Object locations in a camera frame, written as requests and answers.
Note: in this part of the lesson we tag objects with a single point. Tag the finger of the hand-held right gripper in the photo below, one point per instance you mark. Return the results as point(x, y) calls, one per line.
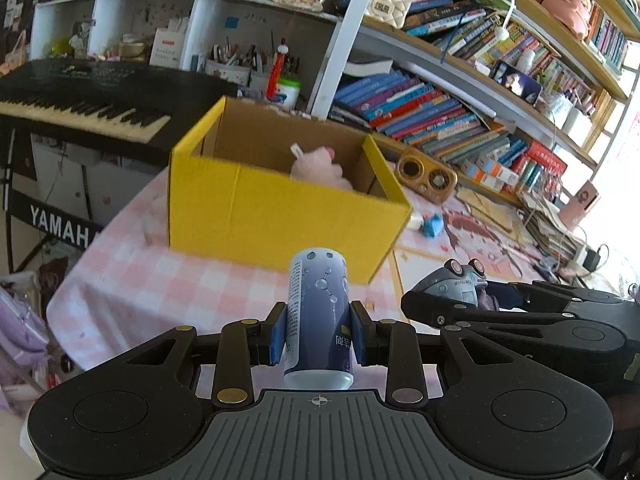
point(490, 319)
point(530, 295)

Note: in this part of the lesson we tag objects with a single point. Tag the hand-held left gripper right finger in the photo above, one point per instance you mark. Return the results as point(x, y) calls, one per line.
point(358, 331)

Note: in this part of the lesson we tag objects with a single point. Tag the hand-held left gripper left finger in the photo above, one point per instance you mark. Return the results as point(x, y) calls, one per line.
point(278, 332)

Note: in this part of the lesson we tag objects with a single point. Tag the blue drink can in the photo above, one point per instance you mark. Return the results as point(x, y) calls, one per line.
point(320, 310)

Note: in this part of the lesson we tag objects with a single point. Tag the grey toy car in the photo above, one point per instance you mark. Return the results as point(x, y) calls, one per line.
point(452, 285)

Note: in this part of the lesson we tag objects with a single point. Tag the yellow cardboard box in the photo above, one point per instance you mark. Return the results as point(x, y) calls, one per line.
point(260, 210)

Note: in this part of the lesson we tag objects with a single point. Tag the pink plush toy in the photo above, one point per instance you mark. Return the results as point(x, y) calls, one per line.
point(320, 166)

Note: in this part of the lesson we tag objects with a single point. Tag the stack of papers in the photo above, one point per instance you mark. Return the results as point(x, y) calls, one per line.
point(550, 225)

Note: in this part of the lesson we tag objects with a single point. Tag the pink standing card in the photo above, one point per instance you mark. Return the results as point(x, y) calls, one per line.
point(582, 202)

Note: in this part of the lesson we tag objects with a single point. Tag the small blue toy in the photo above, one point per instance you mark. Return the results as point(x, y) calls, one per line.
point(433, 225)

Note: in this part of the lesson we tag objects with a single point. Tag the pink checked tablecloth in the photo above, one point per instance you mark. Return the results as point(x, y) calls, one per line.
point(165, 285)

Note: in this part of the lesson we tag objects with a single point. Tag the wooden retro speaker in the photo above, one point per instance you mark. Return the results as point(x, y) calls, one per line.
point(425, 175)

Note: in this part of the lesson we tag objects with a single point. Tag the row of colourful books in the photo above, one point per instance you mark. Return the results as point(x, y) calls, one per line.
point(425, 110)
point(500, 35)

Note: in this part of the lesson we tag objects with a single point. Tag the framed portrait photo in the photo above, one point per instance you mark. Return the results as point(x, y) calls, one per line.
point(517, 82)

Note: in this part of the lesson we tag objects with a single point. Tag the white jar with green lid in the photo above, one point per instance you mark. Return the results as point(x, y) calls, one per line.
point(289, 94)

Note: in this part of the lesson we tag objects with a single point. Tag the black keyboard stand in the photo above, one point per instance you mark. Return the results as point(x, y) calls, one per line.
point(55, 225)

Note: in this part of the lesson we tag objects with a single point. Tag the red hanging tassel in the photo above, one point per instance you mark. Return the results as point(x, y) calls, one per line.
point(276, 72)

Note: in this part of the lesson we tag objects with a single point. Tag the purple cloth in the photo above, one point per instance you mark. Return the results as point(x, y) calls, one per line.
point(17, 340)

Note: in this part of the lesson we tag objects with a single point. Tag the thick black book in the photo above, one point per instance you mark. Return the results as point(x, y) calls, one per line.
point(367, 66)

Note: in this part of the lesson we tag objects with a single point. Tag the pen holder with pens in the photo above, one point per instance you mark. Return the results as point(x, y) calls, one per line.
point(235, 65)

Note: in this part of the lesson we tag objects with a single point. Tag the pink bag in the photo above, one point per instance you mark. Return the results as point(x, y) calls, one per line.
point(567, 7)

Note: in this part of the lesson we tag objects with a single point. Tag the tall bookshelf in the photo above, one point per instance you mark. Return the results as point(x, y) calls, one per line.
point(350, 35)

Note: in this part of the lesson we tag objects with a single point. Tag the white box with red label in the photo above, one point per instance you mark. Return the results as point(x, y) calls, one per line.
point(167, 49)

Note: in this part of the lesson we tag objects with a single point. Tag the black electronic keyboard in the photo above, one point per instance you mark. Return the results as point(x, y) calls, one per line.
point(100, 85)

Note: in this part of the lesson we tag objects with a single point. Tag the white cubby shelf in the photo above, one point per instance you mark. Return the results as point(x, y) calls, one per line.
point(150, 15)

